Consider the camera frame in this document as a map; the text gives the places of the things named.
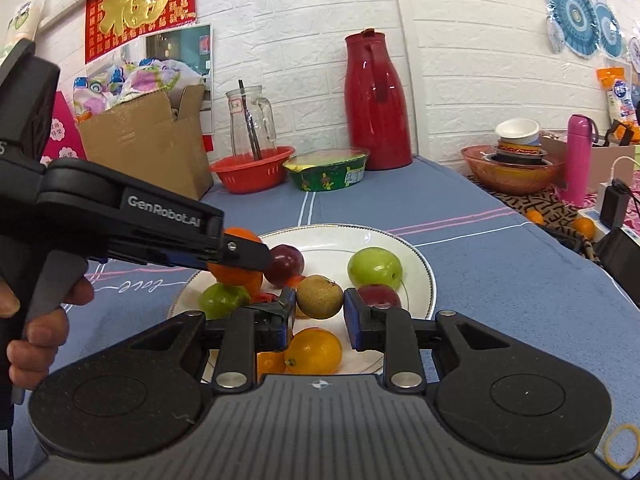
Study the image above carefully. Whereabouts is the large orange back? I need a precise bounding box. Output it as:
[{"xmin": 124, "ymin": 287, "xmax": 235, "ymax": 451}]
[{"xmin": 207, "ymin": 226, "xmax": 262, "ymax": 297}]

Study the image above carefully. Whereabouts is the green apple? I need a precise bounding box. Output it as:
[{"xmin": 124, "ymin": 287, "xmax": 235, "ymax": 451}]
[
  {"xmin": 198, "ymin": 283, "xmax": 250, "ymax": 320},
  {"xmin": 347, "ymin": 247, "xmax": 404, "ymax": 290}
]

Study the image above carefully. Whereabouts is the small orange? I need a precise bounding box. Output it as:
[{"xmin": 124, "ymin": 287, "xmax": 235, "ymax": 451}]
[{"xmin": 256, "ymin": 352, "xmax": 286, "ymax": 380}]

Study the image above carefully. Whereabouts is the dark red plum front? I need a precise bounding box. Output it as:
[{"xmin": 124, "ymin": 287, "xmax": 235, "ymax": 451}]
[{"xmin": 357, "ymin": 284, "xmax": 401, "ymax": 309}]

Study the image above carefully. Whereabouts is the dark red plum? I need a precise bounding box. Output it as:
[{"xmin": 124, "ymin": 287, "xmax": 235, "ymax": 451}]
[
  {"xmin": 264, "ymin": 244, "xmax": 305, "ymax": 288},
  {"xmin": 357, "ymin": 284, "xmax": 401, "ymax": 309}
]

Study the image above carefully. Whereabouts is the red apple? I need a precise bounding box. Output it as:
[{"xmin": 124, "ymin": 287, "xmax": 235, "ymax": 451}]
[{"xmin": 250, "ymin": 292, "xmax": 279, "ymax": 304}]

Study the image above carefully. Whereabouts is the orange front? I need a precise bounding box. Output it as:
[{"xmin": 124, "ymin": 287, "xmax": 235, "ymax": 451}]
[{"xmin": 285, "ymin": 275, "xmax": 307, "ymax": 318}]

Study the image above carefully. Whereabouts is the yellow orange citrus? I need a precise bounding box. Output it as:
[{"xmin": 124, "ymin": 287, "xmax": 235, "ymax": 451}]
[{"xmin": 284, "ymin": 327, "xmax": 343, "ymax": 375}]

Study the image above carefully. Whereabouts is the brown kiwi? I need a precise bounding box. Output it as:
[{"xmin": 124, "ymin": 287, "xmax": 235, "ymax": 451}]
[{"xmin": 296, "ymin": 275, "xmax": 344, "ymax": 320}]

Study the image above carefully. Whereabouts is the person left hand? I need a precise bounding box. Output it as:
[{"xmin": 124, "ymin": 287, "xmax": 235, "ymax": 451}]
[{"xmin": 1, "ymin": 278, "xmax": 94, "ymax": 390}]

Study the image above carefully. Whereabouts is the pink gift bag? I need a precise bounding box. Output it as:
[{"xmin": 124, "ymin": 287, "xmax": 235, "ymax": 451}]
[{"xmin": 40, "ymin": 91, "xmax": 87, "ymax": 166}]

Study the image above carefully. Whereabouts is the red plastic basin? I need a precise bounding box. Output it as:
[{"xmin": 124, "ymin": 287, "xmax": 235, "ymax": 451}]
[{"xmin": 209, "ymin": 146, "xmax": 295, "ymax": 194}]

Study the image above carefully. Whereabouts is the green foil bowl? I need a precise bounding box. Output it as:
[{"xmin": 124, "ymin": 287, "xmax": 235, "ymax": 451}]
[{"xmin": 283, "ymin": 148, "xmax": 369, "ymax": 192}]

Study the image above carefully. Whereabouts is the brown cardboard box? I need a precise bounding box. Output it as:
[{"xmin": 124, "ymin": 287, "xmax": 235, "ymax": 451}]
[{"xmin": 78, "ymin": 84, "xmax": 213, "ymax": 200}]

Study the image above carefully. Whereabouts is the clear glass pitcher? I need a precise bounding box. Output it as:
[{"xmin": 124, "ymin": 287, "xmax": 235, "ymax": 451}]
[{"xmin": 226, "ymin": 79, "xmax": 277, "ymax": 160}]

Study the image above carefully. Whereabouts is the floral cloth in box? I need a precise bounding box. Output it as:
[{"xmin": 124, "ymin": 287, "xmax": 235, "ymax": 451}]
[{"xmin": 72, "ymin": 58, "xmax": 204, "ymax": 120}]

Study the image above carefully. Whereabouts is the red thermos jug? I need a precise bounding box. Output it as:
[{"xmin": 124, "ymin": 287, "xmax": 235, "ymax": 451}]
[{"xmin": 344, "ymin": 28, "xmax": 412, "ymax": 170}]

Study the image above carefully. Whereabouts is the brown wooden bowl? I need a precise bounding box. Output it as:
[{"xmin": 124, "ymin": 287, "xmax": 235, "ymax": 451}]
[{"xmin": 461, "ymin": 145, "xmax": 564, "ymax": 196}]

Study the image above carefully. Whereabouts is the pink thermos bottle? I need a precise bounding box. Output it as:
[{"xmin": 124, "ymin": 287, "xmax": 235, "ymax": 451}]
[{"xmin": 560, "ymin": 114, "xmax": 600, "ymax": 209}]

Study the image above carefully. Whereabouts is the red fu poster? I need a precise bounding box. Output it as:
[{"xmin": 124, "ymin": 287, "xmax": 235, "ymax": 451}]
[{"xmin": 85, "ymin": 0, "xmax": 196, "ymax": 63}]

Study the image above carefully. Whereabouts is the blue paper fan decoration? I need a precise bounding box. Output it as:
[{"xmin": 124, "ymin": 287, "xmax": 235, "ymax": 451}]
[{"xmin": 547, "ymin": 0, "xmax": 625, "ymax": 58}]

